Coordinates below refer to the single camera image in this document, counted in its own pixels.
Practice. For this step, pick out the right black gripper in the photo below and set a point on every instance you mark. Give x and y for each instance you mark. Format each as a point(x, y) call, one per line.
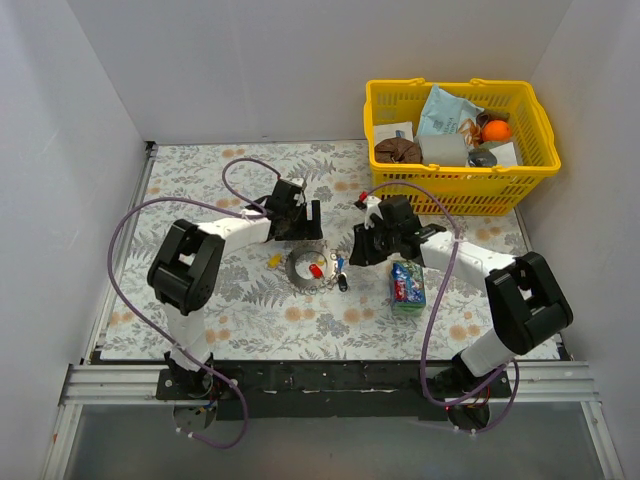
point(368, 245)

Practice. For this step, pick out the key with red tag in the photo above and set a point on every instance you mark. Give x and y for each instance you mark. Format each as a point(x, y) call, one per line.
point(316, 271)

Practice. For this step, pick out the orange fruit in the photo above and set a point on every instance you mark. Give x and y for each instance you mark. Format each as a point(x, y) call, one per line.
point(496, 131)

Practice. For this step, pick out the floral table mat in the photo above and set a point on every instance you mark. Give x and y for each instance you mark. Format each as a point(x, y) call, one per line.
point(255, 313)

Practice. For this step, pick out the brown round item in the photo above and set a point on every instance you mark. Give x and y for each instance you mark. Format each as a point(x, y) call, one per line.
point(398, 150)

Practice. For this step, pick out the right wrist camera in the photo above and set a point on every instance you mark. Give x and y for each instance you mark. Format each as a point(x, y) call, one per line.
point(369, 205)

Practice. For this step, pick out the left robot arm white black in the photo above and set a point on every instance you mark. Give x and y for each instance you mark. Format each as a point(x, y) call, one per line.
point(184, 272)

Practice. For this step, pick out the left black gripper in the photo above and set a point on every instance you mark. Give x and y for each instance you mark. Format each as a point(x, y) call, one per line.
point(298, 228)

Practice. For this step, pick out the green sponge pack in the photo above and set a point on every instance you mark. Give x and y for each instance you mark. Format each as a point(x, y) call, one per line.
point(407, 288)

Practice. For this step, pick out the light blue pouch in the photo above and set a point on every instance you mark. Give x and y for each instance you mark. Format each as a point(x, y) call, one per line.
point(444, 113)

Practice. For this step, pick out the white paper in basket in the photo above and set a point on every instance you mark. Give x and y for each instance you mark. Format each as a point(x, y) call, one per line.
point(403, 130)

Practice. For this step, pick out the grey box in basket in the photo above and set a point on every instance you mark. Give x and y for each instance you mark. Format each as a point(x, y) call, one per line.
point(445, 150)

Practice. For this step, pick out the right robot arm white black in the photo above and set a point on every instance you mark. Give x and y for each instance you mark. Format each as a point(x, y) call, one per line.
point(527, 305)

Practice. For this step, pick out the yellow plastic basket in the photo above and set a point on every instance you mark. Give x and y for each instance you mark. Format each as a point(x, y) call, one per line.
point(476, 147)

